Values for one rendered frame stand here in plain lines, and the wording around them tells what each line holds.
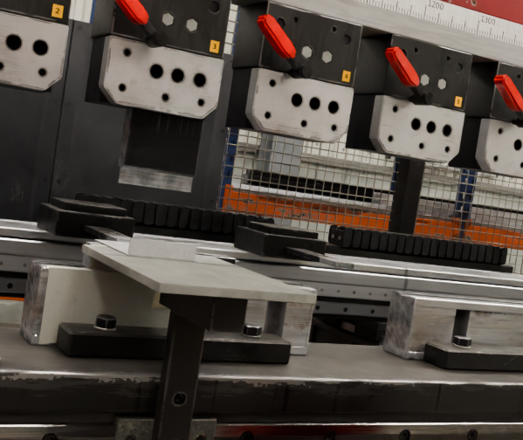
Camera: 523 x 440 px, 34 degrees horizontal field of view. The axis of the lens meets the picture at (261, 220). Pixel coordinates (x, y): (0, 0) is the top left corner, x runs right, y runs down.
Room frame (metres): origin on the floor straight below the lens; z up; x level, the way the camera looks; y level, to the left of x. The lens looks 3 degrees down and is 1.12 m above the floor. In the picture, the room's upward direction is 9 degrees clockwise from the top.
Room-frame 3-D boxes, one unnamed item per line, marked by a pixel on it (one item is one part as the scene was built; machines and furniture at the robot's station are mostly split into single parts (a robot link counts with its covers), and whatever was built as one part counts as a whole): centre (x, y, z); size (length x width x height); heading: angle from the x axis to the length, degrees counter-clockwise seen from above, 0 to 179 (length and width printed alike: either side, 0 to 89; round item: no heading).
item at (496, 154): (1.39, -0.37, 1.26); 0.15 x 0.09 x 0.17; 118
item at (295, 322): (1.14, 0.09, 0.92); 0.39 x 0.06 x 0.10; 118
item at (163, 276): (0.99, 0.07, 1.00); 0.26 x 0.18 x 0.01; 28
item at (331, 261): (1.42, -0.07, 1.01); 0.26 x 0.12 x 0.05; 28
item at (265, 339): (1.09, 0.08, 0.89); 0.30 x 0.05 x 0.03; 118
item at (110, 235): (1.26, 0.23, 1.01); 0.26 x 0.12 x 0.05; 28
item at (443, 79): (1.29, -0.19, 1.26); 0.15 x 0.09 x 0.17; 118
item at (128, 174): (1.12, 0.14, 1.13); 0.10 x 0.02 x 0.10; 118
